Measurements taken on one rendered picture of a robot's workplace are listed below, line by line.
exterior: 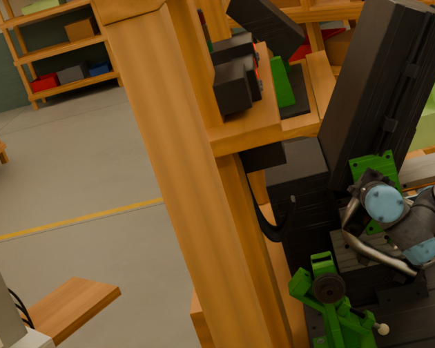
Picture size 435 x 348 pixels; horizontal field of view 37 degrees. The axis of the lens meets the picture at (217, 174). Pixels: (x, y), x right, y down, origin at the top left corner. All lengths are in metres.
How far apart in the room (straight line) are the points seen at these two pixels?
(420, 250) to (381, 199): 0.14
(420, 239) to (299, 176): 0.50
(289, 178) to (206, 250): 0.76
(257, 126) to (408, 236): 0.40
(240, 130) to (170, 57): 0.39
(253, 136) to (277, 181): 0.51
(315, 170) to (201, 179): 0.83
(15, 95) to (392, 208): 10.51
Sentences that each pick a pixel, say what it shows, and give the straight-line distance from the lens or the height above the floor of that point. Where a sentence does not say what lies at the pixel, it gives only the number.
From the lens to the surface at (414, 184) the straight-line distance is 1.94.
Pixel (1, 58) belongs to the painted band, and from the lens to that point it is 11.59.
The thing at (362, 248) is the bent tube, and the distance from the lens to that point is 1.79.
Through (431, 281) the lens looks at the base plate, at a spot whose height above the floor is 0.90.
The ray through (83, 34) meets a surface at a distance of 10.52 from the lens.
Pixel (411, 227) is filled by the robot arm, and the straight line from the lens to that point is 1.46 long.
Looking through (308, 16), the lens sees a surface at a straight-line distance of 4.85.
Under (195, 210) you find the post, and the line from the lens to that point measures 1.09.
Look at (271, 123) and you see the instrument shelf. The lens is 1.36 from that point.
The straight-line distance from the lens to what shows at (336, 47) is 4.92.
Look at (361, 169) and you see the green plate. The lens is 1.79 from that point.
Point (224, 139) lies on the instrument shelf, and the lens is 1.35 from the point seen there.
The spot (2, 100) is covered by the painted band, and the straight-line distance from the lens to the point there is 11.79.
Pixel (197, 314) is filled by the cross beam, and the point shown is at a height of 1.27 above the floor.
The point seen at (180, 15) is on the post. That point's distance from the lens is 1.39.
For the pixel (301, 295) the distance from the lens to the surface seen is 1.57.
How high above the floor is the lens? 1.95
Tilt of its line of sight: 20 degrees down
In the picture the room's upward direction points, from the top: 17 degrees counter-clockwise
